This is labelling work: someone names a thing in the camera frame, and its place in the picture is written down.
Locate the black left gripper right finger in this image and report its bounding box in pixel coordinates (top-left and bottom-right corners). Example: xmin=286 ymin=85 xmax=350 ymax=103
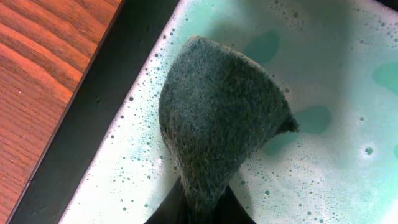
xmin=214 ymin=185 xmax=256 ymax=224

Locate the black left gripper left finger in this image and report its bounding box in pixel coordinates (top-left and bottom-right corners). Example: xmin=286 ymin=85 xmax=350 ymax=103
xmin=144 ymin=177 xmax=188 ymax=224

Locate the green scrubbing sponge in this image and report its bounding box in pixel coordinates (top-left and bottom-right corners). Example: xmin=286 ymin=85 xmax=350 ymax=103
xmin=158 ymin=35 xmax=299 ymax=222

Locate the black rectangular soapy water tray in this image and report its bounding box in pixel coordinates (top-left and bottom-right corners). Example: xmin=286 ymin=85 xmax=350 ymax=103
xmin=11 ymin=1 xmax=397 ymax=223

